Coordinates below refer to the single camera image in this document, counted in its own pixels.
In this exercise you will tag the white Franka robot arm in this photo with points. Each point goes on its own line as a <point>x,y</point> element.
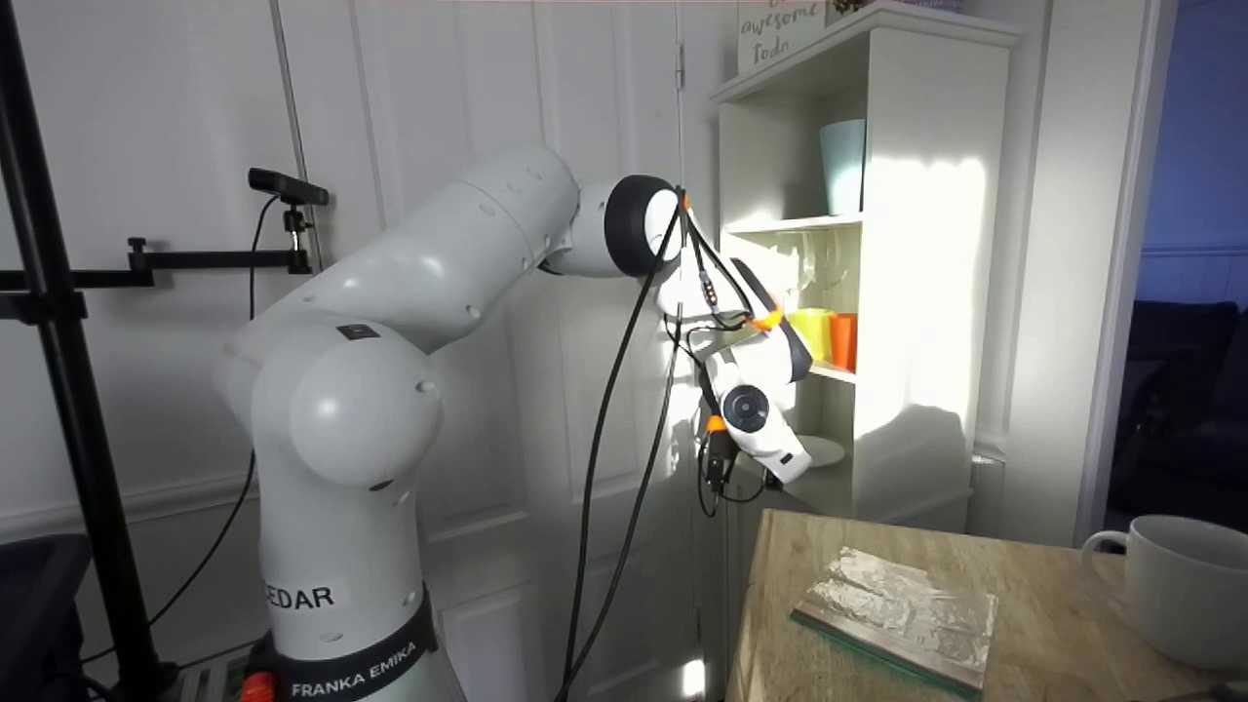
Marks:
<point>430,258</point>

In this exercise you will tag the white shelf cabinet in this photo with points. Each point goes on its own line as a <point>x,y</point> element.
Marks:
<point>931,258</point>

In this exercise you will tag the yellow plastic cup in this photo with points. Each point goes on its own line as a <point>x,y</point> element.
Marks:
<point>813,336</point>

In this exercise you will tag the white panelled door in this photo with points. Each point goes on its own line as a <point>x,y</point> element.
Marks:
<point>572,547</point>

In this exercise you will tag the orange plastic cup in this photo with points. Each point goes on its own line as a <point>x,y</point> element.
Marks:
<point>844,340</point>

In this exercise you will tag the white sign with lettering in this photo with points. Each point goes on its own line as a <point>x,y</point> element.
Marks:
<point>783,35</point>

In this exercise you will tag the red round button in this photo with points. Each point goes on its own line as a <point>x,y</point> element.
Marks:
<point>255,686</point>

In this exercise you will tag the black tripod stand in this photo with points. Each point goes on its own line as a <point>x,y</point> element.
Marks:
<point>60,390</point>

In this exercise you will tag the white mug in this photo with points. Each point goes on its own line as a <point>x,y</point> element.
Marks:
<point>1191,591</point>

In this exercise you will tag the dark grey case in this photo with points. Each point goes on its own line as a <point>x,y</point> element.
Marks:
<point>39,626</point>

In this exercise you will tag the black camera on boom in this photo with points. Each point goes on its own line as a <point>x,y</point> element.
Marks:
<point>289,185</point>

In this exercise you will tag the white door frame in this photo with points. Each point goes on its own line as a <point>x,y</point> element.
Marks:
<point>1079,258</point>

